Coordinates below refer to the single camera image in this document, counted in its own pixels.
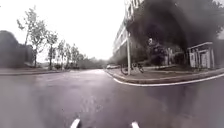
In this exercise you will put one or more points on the row of trees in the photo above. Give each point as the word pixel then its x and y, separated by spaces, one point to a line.
pixel 36 33

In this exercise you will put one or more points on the white painted line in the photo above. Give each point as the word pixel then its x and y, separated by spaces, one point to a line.
pixel 160 84

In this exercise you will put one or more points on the grey pavement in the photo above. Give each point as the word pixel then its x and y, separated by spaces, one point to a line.
pixel 156 74
pixel 20 71

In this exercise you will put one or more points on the grey asphalt road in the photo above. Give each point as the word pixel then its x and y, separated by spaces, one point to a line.
pixel 100 100

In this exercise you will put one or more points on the small grey kiosk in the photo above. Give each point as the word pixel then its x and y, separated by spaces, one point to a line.
pixel 201 58

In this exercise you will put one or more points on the dark leafy trees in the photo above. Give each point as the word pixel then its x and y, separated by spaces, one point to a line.
pixel 166 23

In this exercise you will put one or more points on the dark hedge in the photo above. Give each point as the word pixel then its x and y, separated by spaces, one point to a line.
pixel 11 50

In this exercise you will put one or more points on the bicycle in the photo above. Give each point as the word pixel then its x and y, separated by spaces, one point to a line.
pixel 135 66

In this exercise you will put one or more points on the street lamp pole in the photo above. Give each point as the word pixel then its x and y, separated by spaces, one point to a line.
pixel 128 50

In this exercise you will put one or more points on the robot's own part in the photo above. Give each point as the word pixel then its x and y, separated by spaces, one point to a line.
pixel 75 123
pixel 135 125

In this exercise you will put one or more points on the white car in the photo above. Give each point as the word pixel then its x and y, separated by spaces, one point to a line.
pixel 111 66

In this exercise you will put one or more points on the grey kerb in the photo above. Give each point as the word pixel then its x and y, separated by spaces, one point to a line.
pixel 150 80

